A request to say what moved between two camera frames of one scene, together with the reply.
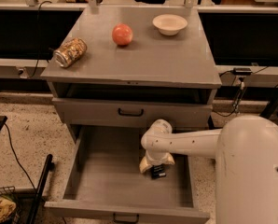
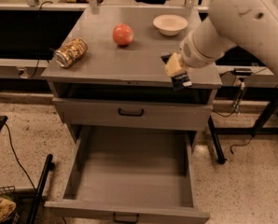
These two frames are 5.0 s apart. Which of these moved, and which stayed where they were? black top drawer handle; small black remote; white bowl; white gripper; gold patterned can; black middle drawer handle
Moved: white gripper; small black remote
Stayed: white bowl; black middle drawer handle; black top drawer handle; gold patterned can
